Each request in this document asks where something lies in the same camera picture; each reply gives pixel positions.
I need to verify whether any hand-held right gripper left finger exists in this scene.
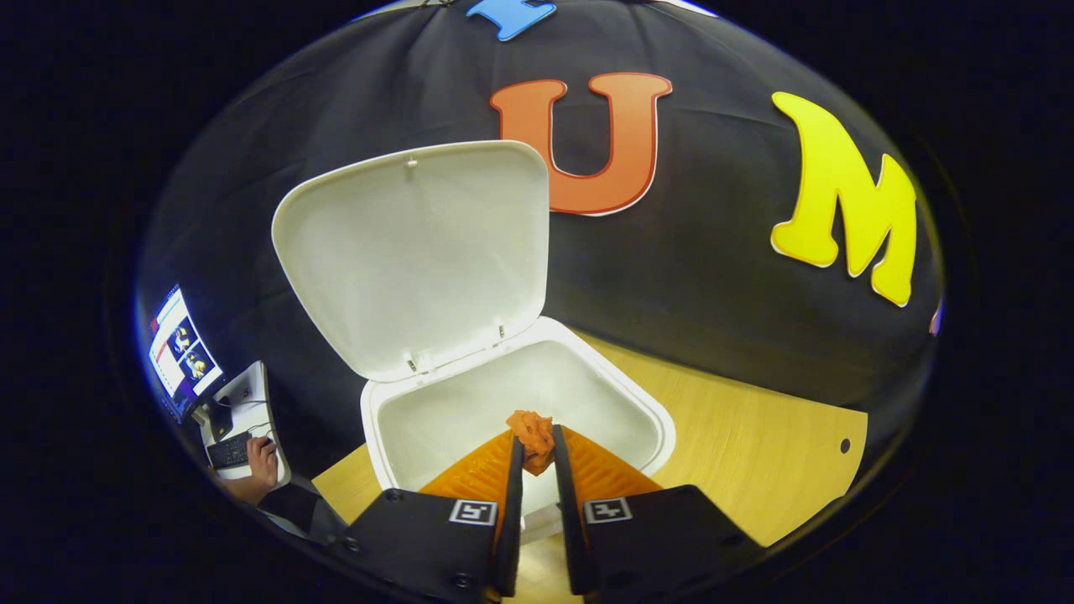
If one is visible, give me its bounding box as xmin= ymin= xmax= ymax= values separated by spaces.
xmin=323 ymin=432 xmax=525 ymax=604

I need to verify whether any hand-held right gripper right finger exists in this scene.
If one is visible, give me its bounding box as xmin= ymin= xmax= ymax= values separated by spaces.
xmin=551 ymin=424 xmax=764 ymax=601

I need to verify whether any orange paper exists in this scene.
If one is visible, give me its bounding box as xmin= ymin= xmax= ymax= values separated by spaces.
xmin=505 ymin=409 xmax=556 ymax=477

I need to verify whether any white desktop garbage bin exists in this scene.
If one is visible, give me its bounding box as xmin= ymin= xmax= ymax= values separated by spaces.
xmin=271 ymin=140 xmax=677 ymax=542

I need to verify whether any wooden desktop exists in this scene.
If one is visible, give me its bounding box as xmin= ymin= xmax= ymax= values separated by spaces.
xmin=312 ymin=331 xmax=869 ymax=604

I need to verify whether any black keyboard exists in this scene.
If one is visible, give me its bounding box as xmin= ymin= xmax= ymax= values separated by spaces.
xmin=206 ymin=432 xmax=254 ymax=471

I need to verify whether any white side table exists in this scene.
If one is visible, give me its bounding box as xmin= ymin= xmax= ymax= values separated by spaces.
xmin=195 ymin=361 xmax=293 ymax=489

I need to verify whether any black backdrop cloth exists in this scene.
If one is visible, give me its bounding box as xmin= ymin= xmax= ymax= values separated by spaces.
xmin=134 ymin=0 xmax=945 ymax=496

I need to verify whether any computer monitor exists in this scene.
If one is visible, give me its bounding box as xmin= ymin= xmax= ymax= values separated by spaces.
xmin=147 ymin=284 xmax=226 ymax=420

